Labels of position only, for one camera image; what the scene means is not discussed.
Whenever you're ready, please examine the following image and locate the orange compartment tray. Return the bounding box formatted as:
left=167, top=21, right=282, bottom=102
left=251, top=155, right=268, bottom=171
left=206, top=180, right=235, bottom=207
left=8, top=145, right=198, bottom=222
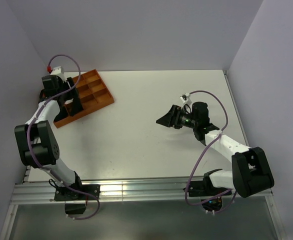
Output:
left=54, top=69, right=115, bottom=128

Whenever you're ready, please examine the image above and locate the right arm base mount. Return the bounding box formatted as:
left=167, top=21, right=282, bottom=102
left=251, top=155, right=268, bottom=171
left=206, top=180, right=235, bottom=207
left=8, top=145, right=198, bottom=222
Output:
left=183, top=178, right=232, bottom=202

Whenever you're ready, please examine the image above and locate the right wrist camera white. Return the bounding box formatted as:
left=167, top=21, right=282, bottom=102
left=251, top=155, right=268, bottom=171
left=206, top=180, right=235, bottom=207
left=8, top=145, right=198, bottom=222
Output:
left=180, top=92, right=192, bottom=108

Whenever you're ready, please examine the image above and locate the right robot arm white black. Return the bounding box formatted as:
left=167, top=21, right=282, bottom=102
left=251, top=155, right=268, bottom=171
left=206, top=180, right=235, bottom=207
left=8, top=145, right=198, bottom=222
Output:
left=156, top=102, right=275, bottom=198

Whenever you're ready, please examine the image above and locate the aluminium frame rail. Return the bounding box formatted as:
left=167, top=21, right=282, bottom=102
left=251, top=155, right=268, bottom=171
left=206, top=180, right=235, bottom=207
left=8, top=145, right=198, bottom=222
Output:
left=1, top=72, right=287, bottom=240

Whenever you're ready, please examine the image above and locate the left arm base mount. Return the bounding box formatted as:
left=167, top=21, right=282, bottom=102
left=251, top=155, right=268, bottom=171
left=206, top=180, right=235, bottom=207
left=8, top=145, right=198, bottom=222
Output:
left=54, top=184, right=100, bottom=216

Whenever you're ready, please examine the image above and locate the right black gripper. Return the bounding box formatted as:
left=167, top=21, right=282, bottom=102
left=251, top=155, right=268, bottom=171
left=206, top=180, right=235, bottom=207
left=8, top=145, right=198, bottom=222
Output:
left=156, top=104, right=198, bottom=129

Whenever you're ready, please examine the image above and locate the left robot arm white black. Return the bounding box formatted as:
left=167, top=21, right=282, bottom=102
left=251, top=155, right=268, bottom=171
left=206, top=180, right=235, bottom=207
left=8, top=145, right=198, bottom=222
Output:
left=14, top=74, right=84, bottom=200

